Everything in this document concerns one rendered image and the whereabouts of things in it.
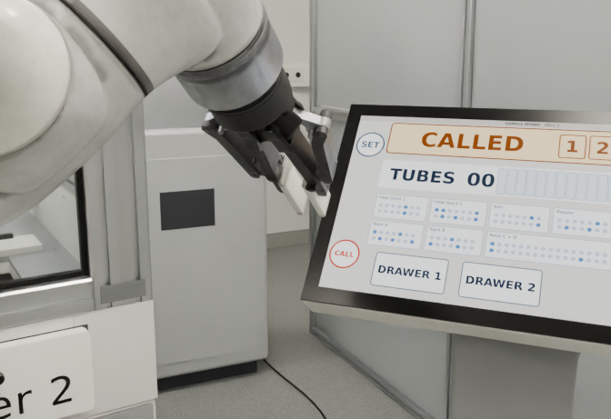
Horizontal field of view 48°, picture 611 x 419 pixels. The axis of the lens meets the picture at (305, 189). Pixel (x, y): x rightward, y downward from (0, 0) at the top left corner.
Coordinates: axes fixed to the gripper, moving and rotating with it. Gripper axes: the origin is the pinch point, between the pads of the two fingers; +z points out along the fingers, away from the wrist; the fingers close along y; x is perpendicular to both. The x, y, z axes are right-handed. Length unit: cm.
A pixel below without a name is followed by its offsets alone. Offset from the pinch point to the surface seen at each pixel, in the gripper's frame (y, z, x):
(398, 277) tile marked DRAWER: -7.8, 17.3, 2.2
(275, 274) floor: 131, 284, -92
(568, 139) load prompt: -26.2, 17.2, -19.5
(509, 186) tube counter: -19.7, 17.3, -11.9
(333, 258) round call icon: 1.3, 17.3, 0.7
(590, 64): -28, 77, -80
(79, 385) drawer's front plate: 29.3, 13.9, 23.5
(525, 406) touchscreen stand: -23.4, 35.4, 11.2
